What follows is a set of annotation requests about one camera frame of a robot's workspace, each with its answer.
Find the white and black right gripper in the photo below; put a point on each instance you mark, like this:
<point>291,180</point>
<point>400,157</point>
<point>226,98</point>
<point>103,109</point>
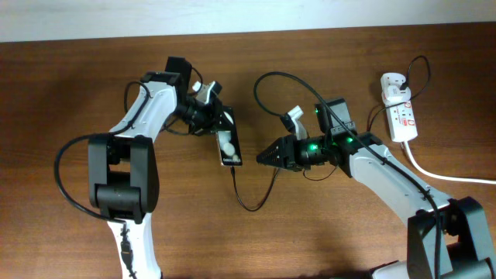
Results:
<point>288,150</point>

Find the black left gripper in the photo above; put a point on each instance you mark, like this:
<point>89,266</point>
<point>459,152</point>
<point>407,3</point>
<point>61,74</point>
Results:
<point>211,121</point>

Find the black and cream flip phone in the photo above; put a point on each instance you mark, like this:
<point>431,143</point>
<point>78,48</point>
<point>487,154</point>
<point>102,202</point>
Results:
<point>228,144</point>

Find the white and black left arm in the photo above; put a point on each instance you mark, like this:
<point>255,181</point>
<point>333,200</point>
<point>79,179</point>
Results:
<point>124,182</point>

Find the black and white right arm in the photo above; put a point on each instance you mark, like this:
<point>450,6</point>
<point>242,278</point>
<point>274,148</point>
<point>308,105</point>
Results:
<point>447,237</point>

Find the white USB charger plug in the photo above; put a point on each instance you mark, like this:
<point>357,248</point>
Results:
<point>393,95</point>

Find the white power strip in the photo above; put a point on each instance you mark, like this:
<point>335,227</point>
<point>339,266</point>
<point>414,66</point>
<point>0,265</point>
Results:
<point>400,117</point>

